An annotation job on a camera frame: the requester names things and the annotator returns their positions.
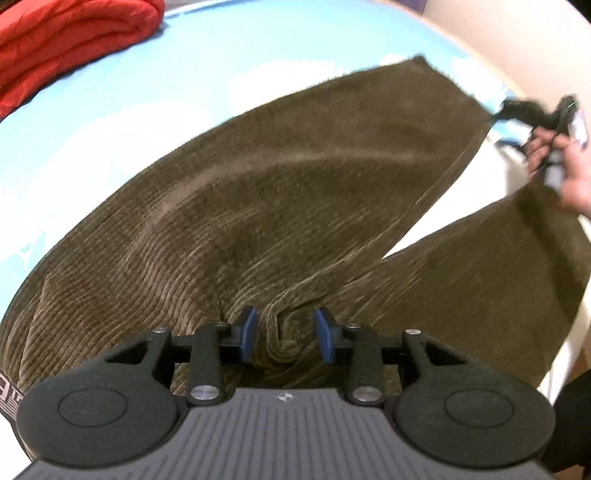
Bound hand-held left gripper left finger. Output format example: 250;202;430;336
104;306;258;407

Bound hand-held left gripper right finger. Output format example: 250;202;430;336
314;307;468;405

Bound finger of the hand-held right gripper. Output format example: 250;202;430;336
491;98;548;129

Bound brown corduroy pants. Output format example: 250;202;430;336
0;54;591;416

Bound person's right hand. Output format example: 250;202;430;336
525;127;591;211

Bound blue white printed bed sheet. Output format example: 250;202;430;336
0;0;591;398

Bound red knitted blanket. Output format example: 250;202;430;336
0;0;166;121

